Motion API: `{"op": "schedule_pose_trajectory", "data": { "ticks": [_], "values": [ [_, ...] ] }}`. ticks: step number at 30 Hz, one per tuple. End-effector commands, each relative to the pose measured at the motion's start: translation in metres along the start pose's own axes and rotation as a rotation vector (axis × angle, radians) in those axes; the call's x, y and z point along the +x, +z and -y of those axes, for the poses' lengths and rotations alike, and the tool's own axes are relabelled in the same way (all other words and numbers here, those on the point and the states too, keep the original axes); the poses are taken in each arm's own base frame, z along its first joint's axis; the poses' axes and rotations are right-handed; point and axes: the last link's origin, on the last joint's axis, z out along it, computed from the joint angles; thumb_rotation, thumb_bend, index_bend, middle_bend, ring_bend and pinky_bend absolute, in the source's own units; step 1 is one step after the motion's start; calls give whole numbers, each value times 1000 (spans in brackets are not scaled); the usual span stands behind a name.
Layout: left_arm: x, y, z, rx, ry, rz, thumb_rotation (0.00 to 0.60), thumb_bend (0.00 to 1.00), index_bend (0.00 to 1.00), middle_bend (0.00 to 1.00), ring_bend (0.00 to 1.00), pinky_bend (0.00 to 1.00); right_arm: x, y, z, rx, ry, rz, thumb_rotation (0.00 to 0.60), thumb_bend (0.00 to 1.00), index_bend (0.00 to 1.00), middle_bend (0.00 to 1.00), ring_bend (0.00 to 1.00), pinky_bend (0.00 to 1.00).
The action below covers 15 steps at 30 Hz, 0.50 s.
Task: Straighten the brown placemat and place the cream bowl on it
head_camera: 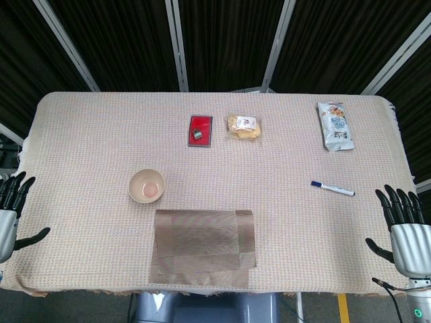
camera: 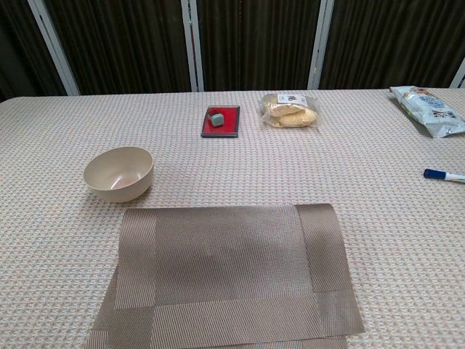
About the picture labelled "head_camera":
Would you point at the white blue snack bag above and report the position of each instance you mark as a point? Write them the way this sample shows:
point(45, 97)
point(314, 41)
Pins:
point(336, 128)

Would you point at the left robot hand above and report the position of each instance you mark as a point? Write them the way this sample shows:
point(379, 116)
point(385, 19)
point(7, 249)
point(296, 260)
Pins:
point(8, 222)

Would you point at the white partition frame post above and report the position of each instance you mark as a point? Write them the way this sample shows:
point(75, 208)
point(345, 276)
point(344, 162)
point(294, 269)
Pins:
point(11, 134)
point(397, 57)
point(67, 45)
point(277, 47)
point(178, 50)
point(424, 185)

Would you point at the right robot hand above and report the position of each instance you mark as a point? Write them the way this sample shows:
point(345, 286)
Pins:
point(410, 245)

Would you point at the blue capped white marker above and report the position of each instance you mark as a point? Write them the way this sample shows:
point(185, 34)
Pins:
point(333, 188)

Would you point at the red rectangular box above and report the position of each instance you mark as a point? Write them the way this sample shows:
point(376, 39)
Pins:
point(205, 122)

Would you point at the beige woven tablecloth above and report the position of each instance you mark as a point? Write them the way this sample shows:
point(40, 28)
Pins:
point(101, 134)

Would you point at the small teal cube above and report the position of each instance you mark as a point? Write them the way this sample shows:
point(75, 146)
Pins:
point(197, 134)

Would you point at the beige bowl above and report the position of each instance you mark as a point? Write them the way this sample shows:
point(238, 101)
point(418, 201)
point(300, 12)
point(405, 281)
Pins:
point(146, 188)

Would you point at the brown woven placemat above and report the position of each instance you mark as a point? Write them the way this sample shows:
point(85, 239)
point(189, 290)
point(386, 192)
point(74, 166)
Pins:
point(202, 249)

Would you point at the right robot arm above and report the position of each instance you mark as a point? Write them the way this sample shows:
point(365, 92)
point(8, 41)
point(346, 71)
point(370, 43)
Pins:
point(421, 299)

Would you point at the bagged bread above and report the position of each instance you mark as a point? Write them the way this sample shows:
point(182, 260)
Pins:
point(244, 129)

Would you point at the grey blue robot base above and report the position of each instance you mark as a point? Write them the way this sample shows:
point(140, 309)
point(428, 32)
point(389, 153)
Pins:
point(202, 307)

